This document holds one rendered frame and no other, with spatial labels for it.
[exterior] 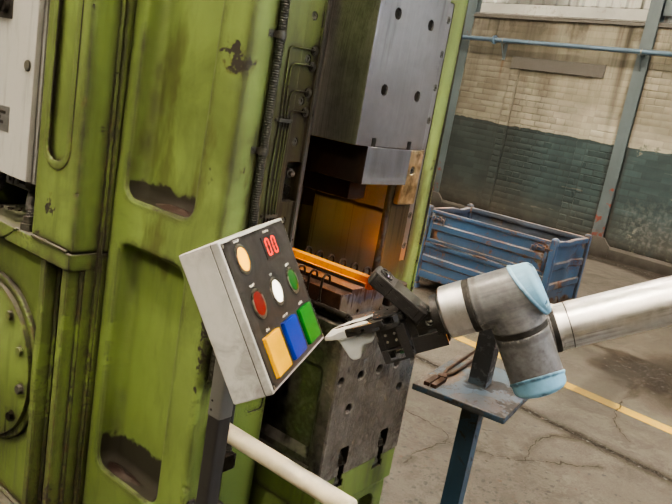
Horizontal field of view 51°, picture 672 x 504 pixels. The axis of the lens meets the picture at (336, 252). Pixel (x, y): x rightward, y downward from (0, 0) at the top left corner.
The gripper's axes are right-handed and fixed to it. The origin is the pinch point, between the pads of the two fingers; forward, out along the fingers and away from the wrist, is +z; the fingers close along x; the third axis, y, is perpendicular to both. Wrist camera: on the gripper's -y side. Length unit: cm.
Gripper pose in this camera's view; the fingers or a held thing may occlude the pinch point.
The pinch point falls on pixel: (330, 332)
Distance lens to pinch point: 124.1
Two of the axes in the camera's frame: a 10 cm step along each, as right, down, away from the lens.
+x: 2.4, -1.7, 9.5
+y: 3.3, 9.4, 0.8
